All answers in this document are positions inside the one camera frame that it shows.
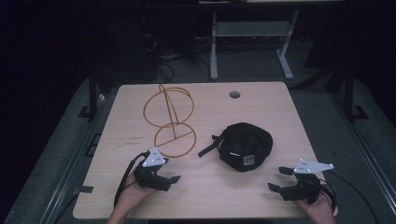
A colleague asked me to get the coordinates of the person's left hand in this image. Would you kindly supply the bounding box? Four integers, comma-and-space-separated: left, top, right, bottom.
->
115, 173, 157, 215

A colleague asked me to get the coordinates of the tangle of black floor cables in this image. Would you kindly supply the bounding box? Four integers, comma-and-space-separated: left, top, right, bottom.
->
140, 32, 213, 86

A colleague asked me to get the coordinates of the black metal post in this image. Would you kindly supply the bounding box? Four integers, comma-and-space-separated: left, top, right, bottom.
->
343, 62, 370, 121
77, 57, 99, 121

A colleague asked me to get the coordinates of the grey metal desk frame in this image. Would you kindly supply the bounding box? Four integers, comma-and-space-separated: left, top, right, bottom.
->
209, 8, 301, 81

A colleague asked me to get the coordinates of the orange wire hat stand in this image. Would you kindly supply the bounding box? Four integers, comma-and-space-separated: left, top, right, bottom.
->
142, 83, 198, 159

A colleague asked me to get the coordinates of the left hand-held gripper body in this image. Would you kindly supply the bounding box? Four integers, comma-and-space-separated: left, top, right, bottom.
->
134, 147, 173, 192

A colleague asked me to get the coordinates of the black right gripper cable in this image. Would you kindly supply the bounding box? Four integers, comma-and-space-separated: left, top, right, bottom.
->
320, 170, 381, 224

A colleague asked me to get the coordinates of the person's right hand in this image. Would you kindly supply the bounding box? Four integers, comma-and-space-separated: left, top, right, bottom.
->
293, 191, 336, 219

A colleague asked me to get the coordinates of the aluminium floor rail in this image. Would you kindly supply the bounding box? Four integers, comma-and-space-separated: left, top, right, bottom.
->
329, 91, 396, 217
37, 92, 109, 224

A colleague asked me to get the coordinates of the black tape strip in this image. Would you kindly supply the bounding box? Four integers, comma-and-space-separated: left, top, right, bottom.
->
72, 185, 94, 196

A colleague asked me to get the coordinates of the black baseball cap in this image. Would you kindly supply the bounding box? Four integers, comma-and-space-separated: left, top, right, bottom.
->
197, 121, 275, 174

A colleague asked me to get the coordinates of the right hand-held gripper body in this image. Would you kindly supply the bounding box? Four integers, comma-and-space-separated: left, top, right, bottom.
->
279, 159, 335, 205

